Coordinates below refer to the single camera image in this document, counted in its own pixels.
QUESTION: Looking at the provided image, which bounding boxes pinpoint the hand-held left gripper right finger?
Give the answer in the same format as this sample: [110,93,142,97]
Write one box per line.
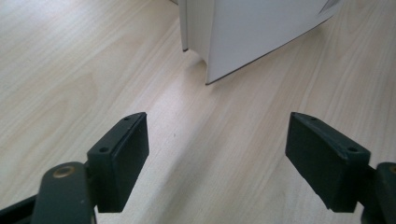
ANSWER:
[285,111,372,214]

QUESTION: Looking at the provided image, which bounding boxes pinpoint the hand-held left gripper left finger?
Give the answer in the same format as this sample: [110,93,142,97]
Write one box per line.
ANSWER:
[87,111,150,214]

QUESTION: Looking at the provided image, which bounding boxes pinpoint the white book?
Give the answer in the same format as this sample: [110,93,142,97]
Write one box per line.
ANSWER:
[205,0,344,86]

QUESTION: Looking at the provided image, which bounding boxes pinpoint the white expandable book rack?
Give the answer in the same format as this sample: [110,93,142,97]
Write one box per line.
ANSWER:
[177,0,216,68]

